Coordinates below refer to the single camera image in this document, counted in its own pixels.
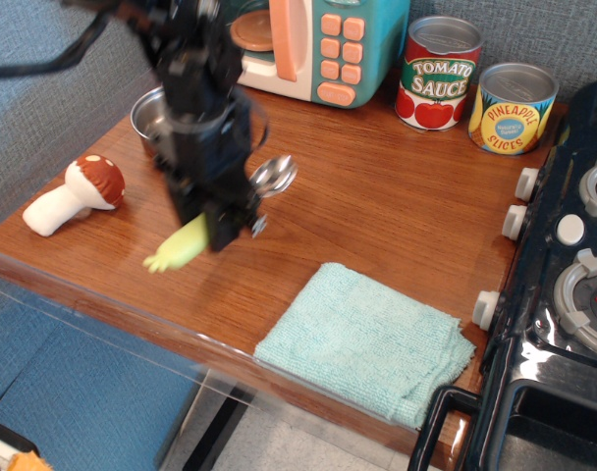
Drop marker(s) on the light blue folded towel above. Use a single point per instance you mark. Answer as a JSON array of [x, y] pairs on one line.
[[367, 344]]

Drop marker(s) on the pineapple slices can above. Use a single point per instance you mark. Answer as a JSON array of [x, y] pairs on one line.
[[512, 105]]

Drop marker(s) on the tomato sauce can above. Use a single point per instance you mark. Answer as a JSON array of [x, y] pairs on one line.
[[440, 58]]

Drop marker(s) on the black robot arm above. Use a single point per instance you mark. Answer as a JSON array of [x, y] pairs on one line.
[[187, 44]]

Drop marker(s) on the toy microwave teal and cream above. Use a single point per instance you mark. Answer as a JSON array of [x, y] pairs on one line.
[[335, 53]]

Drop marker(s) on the small steel pot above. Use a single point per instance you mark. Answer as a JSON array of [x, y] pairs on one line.
[[147, 118]]

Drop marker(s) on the orange plush object corner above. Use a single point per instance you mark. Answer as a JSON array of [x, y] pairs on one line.
[[18, 453]]

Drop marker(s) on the plush brown white mushroom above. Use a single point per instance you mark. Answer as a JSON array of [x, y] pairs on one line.
[[91, 182]]

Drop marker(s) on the black toy stove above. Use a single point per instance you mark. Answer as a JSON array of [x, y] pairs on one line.
[[537, 405]]

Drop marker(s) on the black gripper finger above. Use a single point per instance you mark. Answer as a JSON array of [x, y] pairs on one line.
[[187, 204], [224, 223]]

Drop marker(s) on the yellow corn handle spoon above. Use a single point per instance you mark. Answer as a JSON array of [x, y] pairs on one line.
[[269, 179]]

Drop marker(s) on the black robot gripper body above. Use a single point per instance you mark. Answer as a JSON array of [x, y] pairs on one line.
[[205, 148]]

